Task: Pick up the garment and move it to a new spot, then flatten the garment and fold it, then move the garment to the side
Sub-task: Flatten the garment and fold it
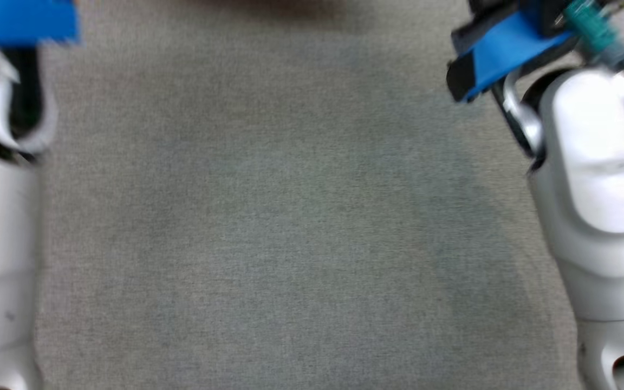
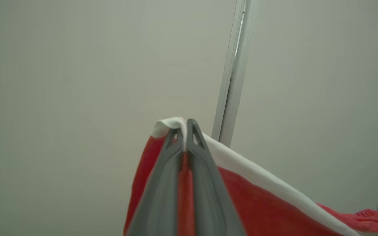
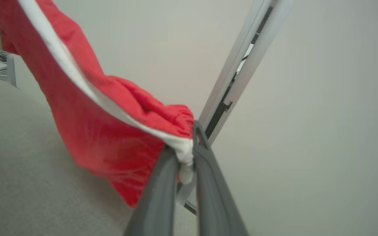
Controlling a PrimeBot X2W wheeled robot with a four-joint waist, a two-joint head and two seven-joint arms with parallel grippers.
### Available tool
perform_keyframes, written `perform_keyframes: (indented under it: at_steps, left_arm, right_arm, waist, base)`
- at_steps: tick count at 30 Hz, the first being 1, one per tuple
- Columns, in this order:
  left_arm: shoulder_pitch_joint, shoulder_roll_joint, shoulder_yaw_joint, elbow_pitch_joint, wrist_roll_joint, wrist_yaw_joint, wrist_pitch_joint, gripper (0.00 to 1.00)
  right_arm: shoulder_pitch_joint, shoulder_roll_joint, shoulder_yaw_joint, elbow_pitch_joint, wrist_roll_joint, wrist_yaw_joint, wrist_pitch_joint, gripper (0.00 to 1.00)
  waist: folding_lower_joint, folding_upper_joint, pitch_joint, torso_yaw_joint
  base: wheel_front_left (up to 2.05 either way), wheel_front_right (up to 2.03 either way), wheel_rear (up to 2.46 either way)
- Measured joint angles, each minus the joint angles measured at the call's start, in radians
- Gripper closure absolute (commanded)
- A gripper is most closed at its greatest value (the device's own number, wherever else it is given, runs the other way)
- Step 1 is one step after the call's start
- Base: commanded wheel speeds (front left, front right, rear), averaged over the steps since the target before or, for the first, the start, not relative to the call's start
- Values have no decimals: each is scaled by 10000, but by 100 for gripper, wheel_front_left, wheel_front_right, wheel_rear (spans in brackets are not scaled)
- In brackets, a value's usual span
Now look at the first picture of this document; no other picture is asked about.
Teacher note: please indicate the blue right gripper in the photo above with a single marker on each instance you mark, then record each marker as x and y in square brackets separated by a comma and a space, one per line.
[507, 43]

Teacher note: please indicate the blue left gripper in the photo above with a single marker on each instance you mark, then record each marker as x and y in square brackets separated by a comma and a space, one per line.
[19, 21]

